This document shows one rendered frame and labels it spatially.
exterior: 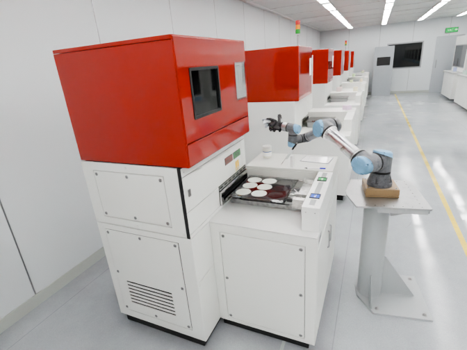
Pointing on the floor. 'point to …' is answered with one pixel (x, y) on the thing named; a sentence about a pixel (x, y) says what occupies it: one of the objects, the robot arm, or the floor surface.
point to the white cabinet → (274, 278)
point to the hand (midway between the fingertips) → (263, 120)
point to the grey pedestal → (385, 276)
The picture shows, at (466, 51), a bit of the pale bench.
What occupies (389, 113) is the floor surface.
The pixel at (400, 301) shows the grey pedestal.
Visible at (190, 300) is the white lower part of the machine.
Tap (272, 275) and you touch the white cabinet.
